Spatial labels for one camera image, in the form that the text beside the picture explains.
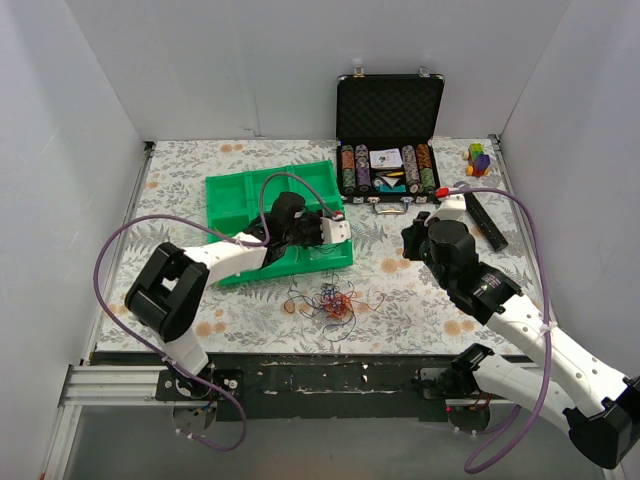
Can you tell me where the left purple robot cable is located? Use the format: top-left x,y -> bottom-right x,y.
92,172 -> 341,452

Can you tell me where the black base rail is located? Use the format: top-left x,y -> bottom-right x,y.
154,342 -> 526,424

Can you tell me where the black handheld microphone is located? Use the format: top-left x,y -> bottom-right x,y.
464,193 -> 509,252

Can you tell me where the floral table mat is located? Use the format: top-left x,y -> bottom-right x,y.
91,140 -> 518,364

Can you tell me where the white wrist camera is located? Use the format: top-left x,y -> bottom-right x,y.
320,213 -> 351,245
427,187 -> 466,221

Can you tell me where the black poker chip case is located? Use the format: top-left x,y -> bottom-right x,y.
336,66 -> 445,212

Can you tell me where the coloured wire bundle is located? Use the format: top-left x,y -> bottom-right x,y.
282,272 -> 387,342

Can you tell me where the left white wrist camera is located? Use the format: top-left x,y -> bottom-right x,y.
320,213 -> 351,245

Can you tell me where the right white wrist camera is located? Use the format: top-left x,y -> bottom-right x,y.
427,187 -> 466,221

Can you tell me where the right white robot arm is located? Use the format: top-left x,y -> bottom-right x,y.
401,213 -> 639,470

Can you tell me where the black wire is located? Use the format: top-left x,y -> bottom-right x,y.
307,242 -> 349,264

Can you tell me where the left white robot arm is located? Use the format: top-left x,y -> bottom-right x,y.
125,192 -> 344,400

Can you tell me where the colourful toy block train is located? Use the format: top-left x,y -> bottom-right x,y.
463,143 -> 491,178

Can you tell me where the green compartment tray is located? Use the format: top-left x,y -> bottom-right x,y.
205,161 -> 353,286

